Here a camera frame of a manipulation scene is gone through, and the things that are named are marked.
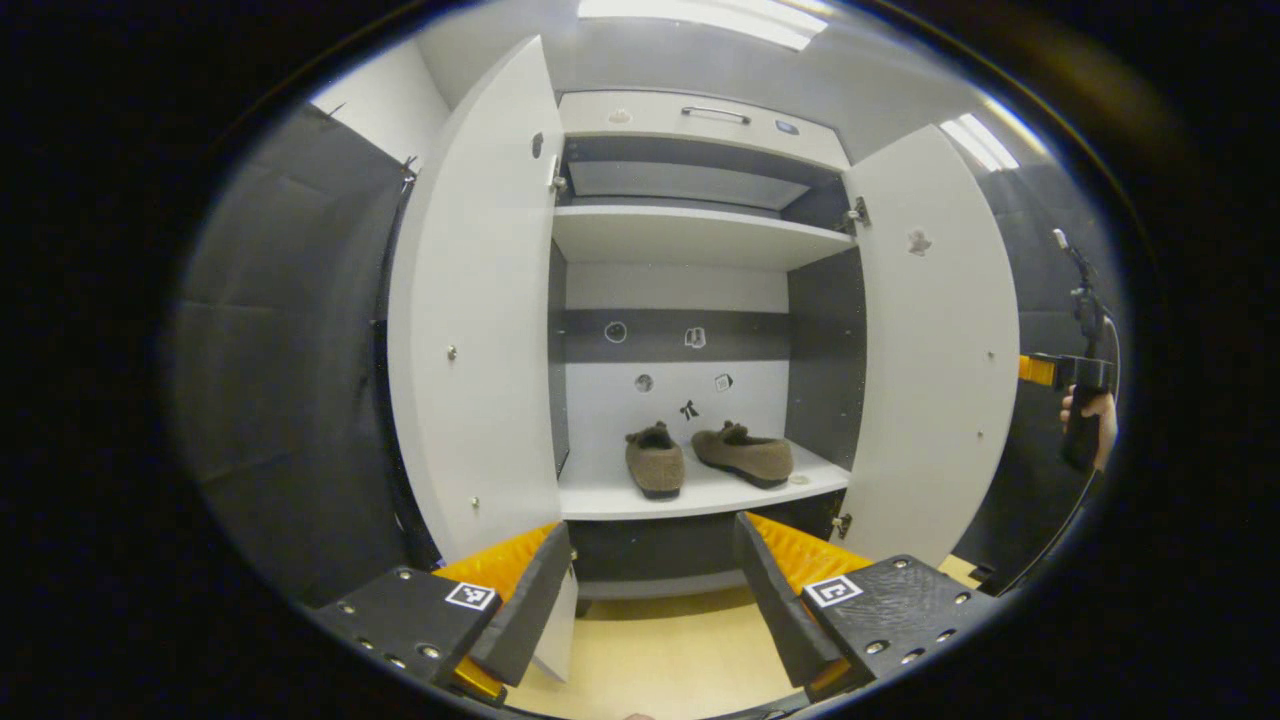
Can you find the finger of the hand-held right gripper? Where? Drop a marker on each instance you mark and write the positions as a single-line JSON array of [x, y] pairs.
[[1036, 370]]

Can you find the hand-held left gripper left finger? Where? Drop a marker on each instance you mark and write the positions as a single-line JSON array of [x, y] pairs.
[[525, 600]]

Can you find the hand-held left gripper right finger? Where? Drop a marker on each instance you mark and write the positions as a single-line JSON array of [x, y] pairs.
[[775, 600]]

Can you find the white cabinet door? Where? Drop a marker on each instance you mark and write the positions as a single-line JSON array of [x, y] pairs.
[[480, 350], [930, 380]]

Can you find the brown fuzzy shoe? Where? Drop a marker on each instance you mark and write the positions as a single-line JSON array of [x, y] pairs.
[[655, 465], [745, 455]]

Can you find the white shoe cabinet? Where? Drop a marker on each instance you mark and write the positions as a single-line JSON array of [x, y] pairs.
[[690, 235]]

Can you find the metal door hinge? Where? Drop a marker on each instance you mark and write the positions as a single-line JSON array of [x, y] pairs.
[[859, 211], [557, 178], [842, 526]]

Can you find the white cabinet drawer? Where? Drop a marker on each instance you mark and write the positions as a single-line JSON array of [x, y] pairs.
[[640, 125]]

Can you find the ceiling light panel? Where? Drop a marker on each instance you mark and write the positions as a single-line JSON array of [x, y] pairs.
[[980, 142], [700, 15]]

